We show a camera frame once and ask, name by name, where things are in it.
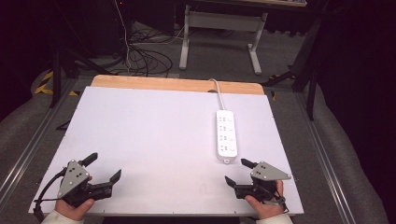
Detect aluminium rail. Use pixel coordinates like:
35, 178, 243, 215
0, 77, 78, 200
295, 92, 355, 224

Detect thin white cable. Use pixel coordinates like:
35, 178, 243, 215
113, 0, 132, 75

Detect black metal stand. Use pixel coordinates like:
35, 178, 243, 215
262, 18, 322, 121
49, 46, 117, 108

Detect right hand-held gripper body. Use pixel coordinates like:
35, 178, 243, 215
233, 161, 292, 203

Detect person's right hand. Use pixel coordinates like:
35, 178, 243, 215
244, 179, 286, 220

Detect white metal desk frame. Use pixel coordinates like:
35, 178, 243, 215
178, 0, 307, 76

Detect person's left hand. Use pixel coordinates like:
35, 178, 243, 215
54, 175, 96, 222

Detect grey right gripper cable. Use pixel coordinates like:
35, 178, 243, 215
263, 195, 290, 215

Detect yellow and black tape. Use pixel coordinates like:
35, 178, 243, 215
34, 70, 80, 97

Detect wooden table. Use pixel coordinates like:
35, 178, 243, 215
91, 74, 265, 96

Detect white board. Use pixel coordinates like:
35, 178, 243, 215
28, 86, 304, 217

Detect black floor cables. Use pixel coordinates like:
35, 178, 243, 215
127, 27, 174, 77

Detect white power strip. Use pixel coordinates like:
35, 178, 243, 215
216, 109, 238, 164

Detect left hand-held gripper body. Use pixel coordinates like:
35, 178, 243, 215
56, 159, 114, 208

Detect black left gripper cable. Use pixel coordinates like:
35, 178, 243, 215
32, 167, 68, 223

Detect white power strip cable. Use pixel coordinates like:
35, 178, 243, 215
207, 77, 226, 112

